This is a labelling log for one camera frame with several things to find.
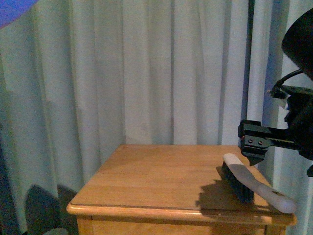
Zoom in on black bristle hand brush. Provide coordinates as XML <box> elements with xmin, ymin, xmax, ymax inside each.
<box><xmin>222</xmin><ymin>153</ymin><xmax>297</xmax><ymax>213</ymax></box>

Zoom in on wooden nightstand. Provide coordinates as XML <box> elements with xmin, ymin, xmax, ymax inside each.
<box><xmin>67</xmin><ymin>144</ymin><xmax>297</xmax><ymax>235</ymax></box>

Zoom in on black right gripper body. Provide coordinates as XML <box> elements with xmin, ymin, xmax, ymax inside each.
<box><xmin>238</xmin><ymin>119</ymin><xmax>297</xmax><ymax>153</ymax></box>

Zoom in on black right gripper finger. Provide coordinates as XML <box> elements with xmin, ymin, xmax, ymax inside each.
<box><xmin>241</xmin><ymin>147</ymin><xmax>266</xmax><ymax>166</ymax></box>

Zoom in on black cable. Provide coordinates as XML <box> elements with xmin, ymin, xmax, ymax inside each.
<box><xmin>273</xmin><ymin>69</ymin><xmax>304</xmax><ymax>89</ymax></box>

